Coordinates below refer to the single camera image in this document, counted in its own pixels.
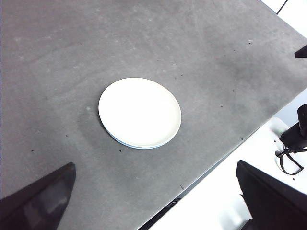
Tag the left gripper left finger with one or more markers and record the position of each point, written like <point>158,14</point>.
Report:
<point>31,206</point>

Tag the white round plate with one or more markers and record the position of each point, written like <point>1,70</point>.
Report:
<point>139,112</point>

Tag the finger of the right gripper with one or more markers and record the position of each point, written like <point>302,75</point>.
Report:
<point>302,52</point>

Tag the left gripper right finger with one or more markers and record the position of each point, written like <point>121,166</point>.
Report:
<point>275,203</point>

